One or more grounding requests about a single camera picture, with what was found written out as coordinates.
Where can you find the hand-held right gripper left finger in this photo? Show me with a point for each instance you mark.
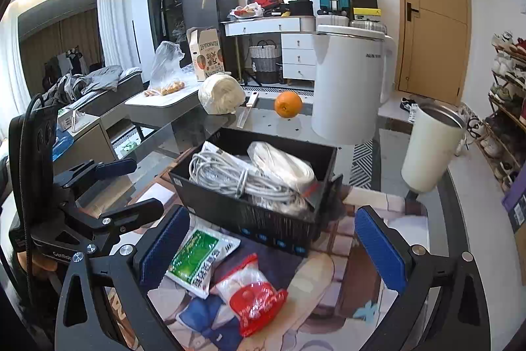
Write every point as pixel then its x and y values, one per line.
pixel 164 248

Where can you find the red white packet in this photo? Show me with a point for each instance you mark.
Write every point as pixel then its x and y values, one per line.
pixel 250 301

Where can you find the cardboard carton orange print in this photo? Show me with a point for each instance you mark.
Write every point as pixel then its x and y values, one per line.
pixel 207 55

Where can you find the snack plate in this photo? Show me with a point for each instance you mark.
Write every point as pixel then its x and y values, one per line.
pixel 246 11

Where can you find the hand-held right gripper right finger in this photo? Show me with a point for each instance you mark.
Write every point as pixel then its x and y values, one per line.
pixel 380 248

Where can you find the wooden shoe rack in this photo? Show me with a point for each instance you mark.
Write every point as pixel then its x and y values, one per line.
pixel 505 108

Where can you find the purple block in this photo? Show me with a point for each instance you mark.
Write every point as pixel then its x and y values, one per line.
pixel 515 194

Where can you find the white dresser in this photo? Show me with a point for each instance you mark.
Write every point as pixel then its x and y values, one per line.
pixel 296 46

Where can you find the beige wrapped bundle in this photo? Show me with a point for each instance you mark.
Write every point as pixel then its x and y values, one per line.
pixel 222 94

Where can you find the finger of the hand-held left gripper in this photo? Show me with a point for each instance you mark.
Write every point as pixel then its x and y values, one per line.
pixel 117 169
pixel 135 211

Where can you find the clear plastic snack bag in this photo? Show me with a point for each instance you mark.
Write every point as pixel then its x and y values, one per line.
pixel 166 67

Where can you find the wooden door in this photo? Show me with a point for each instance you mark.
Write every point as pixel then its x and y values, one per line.
pixel 431 14

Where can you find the striped rug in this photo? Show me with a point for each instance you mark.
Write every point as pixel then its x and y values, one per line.
pixel 271 90

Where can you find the white green medicine packet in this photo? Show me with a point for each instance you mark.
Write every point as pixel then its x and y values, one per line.
pixel 197 256

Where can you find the red black bag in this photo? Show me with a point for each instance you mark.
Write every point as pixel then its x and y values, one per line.
pixel 265 0

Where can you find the scattered shoes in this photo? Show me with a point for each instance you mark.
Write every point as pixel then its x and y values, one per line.
pixel 409 104

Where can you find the grey bedside cabinet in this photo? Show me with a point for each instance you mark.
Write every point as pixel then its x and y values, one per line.
pixel 88 141

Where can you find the tissue box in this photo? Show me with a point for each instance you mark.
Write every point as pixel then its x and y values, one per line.
pixel 70 120

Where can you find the white electric kettle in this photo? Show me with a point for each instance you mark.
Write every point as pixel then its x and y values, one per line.
pixel 349 88

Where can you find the white curtain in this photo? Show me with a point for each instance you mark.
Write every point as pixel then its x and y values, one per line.
pixel 115 18

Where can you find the grey bed with clothes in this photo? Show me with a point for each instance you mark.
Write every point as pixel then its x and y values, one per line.
pixel 98 83

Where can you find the printed desk mat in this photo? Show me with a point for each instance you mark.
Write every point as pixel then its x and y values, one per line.
pixel 328 293

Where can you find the silver suitcase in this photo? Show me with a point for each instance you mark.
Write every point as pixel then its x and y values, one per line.
pixel 368 26
pixel 333 20

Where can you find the white tumbler cup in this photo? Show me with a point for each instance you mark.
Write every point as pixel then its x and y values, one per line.
pixel 431 149

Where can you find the black fridge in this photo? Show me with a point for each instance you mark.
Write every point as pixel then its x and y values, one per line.
pixel 209 5

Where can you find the grey laundry basket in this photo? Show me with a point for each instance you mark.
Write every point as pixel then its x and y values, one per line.
pixel 265 61

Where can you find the person's left hand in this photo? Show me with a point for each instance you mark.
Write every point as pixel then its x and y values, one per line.
pixel 45 264

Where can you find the black storage box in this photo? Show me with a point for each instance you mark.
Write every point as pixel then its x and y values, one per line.
pixel 267 227

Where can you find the orange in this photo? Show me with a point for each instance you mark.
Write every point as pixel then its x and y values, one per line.
pixel 288 105

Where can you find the yellow black box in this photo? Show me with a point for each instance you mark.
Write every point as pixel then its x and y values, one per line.
pixel 366 14

